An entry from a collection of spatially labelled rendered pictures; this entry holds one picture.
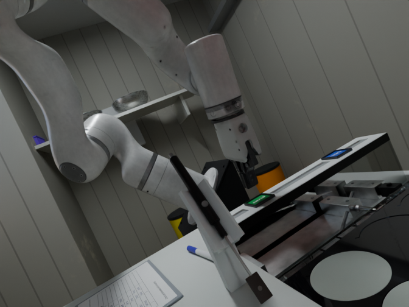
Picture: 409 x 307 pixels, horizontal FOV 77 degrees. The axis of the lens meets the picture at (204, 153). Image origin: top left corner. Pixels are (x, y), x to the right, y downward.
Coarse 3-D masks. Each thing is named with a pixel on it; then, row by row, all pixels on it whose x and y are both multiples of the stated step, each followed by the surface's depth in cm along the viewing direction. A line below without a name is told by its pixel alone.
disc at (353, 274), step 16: (336, 256) 38; (352, 256) 37; (368, 256) 35; (320, 272) 37; (336, 272) 35; (352, 272) 34; (368, 272) 33; (384, 272) 32; (320, 288) 34; (336, 288) 33; (352, 288) 31; (368, 288) 30
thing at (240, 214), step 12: (348, 144) 73; (360, 144) 68; (312, 168) 67; (324, 168) 62; (288, 180) 65; (300, 180) 61; (264, 192) 64; (276, 192) 61; (264, 204) 56; (240, 216) 55
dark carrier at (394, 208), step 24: (408, 192) 46; (384, 216) 43; (408, 216) 40; (360, 240) 40; (384, 240) 37; (408, 240) 35; (312, 264) 39; (408, 264) 31; (312, 288) 34; (384, 288) 29
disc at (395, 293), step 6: (408, 282) 29; (396, 288) 29; (402, 288) 28; (408, 288) 28; (390, 294) 28; (396, 294) 28; (402, 294) 28; (408, 294) 27; (384, 300) 28; (390, 300) 28; (396, 300) 27; (402, 300) 27; (408, 300) 27; (384, 306) 27; (390, 306) 27; (396, 306) 27; (402, 306) 26; (408, 306) 26
